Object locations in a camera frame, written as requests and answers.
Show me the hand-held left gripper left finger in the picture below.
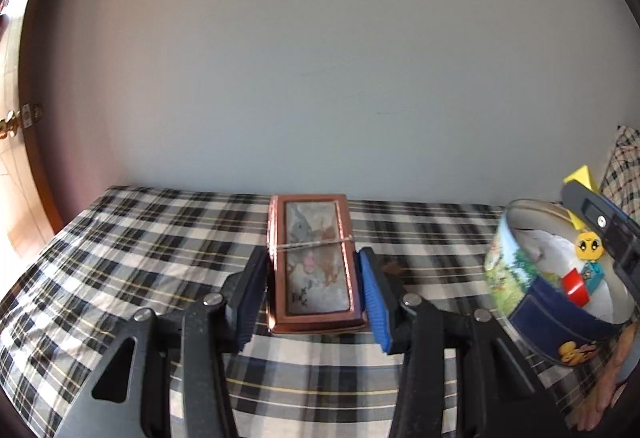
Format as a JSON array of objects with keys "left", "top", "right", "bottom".
[{"left": 54, "top": 245, "right": 271, "bottom": 438}]

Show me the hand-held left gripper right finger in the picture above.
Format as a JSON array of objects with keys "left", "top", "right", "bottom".
[{"left": 356, "top": 247, "right": 571, "bottom": 438}]

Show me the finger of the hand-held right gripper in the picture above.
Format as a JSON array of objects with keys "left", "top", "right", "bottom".
[{"left": 560, "top": 181, "right": 640, "bottom": 286}]

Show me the yellow toy block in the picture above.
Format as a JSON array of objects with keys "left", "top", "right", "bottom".
[{"left": 562, "top": 165, "right": 596, "bottom": 229}]

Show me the copper brown picture box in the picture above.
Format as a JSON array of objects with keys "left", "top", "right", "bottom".
[{"left": 266, "top": 193, "right": 369, "bottom": 335}]

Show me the round blue cookie tin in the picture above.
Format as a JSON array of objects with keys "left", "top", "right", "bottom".
[{"left": 484, "top": 198, "right": 637, "bottom": 369}]

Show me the person's right forearm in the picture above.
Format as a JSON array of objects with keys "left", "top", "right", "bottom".
[{"left": 575, "top": 323, "right": 640, "bottom": 434}]

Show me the yellow face toy figure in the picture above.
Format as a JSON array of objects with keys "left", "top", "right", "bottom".
[{"left": 574, "top": 232, "right": 606, "bottom": 264}]

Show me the beige plaid pillow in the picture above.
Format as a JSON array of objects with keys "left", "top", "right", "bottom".
[{"left": 599, "top": 124, "right": 640, "bottom": 219}]

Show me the thin rubber band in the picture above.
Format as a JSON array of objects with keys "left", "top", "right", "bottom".
[{"left": 267, "top": 238, "right": 357, "bottom": 255}]

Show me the red toy block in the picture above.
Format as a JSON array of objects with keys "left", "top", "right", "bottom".
[{"left": 559, "top": 269, "right": 591, "bottom": 306}]

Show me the black white plaid blanket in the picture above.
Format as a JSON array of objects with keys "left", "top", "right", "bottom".
[{"left": 0, "top": 185, "right": 640, "bottom": 438}]

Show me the wooden door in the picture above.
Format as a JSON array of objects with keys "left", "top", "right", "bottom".
[{"left": 0, "top": 0, "right": 66, "bottom": 259}]

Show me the brass door knob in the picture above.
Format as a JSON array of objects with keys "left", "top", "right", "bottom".
[{"left": 0, "top": 111, "right": 23, "bottom": 140}]

